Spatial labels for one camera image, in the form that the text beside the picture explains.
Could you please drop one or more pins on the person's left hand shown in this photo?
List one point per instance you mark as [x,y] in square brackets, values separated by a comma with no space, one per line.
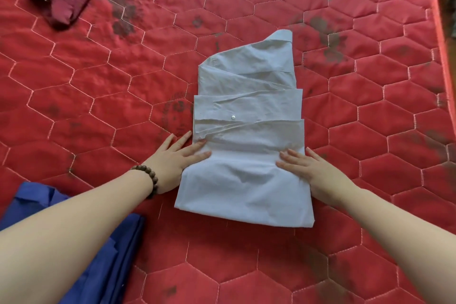
[174,165]

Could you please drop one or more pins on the person's right hand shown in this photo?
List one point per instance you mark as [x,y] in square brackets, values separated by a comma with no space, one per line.
[320,175]

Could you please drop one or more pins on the red quilted mattress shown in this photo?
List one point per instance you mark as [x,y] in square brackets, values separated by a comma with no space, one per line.
[356,118]

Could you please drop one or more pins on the light blue shirt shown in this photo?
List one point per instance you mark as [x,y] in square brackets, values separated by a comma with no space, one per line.
[249,136]

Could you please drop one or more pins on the dark blue shirt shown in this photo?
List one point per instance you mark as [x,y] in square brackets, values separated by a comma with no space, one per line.
[107,261]

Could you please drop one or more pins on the person's left forearm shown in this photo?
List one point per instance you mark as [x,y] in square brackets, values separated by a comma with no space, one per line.
[64,236]

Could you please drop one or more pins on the person's right forearm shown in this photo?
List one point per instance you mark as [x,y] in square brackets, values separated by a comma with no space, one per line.
[409,239]

